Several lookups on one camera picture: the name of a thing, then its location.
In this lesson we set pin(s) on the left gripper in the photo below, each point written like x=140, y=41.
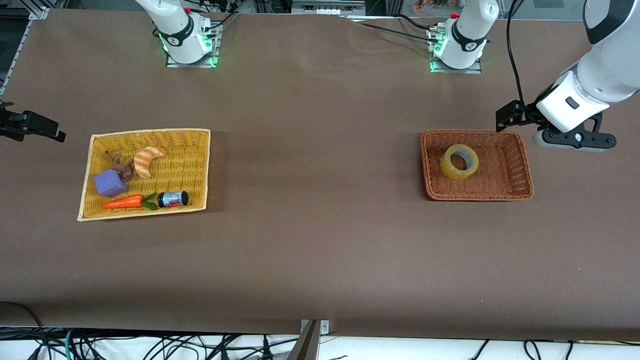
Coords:
x=528, y=113

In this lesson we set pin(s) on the clear yellowish tape roll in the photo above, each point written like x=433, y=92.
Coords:
x=450, y=167

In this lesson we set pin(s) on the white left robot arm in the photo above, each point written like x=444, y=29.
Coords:
x=615, y=55

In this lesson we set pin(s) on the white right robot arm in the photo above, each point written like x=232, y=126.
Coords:
x=177, y=30

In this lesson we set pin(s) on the brown wicker basket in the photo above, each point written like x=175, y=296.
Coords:
x=500, y=175

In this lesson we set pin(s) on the purple foam cube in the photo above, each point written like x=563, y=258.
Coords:
x=110, y=184

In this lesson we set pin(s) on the brown dried root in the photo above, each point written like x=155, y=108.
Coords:
x=122, y=167

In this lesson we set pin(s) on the toy croissant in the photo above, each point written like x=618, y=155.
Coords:
x=145, y=159

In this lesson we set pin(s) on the orange toy carrot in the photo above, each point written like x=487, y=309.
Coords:
x=122, y=202

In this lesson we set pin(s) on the small dark can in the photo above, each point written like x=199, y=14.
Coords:
x=173, y=199

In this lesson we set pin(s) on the yellow wicker tray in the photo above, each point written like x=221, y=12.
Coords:
x=190, y=165

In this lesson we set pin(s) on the dark metal bar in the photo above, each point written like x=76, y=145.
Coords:
x=306, y=345

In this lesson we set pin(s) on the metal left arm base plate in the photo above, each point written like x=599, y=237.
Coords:
x=457, y=70

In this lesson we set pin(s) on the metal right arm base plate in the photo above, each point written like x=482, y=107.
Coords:
x=212, y=47

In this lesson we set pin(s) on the metal table edge bracket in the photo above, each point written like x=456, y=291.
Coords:
x=325, y=326

